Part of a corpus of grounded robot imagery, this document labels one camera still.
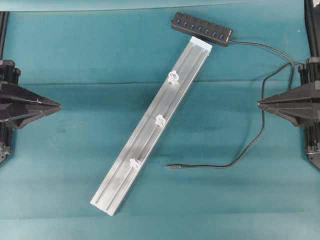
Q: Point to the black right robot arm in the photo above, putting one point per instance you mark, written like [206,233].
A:
[312,137]

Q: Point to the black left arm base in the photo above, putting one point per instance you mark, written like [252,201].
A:
[3,28]

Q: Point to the silver aluminium rail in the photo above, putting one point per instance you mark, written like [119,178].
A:
[136,151]

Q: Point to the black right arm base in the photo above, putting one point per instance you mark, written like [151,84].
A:
[312,24]

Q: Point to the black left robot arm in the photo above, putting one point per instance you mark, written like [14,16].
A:
[6,135]

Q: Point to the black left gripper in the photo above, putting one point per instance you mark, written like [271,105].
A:
[17,116]

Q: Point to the black USB hub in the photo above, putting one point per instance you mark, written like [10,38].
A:
[202,29]

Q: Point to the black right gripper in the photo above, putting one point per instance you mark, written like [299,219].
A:
[299,114]

